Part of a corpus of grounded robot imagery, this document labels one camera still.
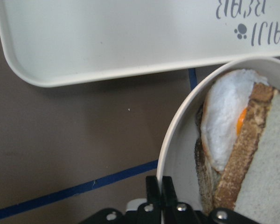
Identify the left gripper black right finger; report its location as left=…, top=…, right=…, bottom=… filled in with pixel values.
left=162, top=176, right=177, bottom=210

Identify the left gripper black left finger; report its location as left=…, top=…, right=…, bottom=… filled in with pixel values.
left=146, top=176, right=161, bottom=210

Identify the white round plate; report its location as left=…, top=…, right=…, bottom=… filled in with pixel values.
left=157, top=57, right=280, bottom=224

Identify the bread slice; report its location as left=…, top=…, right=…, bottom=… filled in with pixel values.
left=212, top=84, right=280, bottom=223
left=194, top=105, right=220, bottom=215

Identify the fried egg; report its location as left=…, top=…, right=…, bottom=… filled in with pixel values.
left=200, top=69, right=268, bottom=172

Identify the cream bear serving tray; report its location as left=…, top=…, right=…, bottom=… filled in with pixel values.
left=0, top=0, right=280, bottom=87

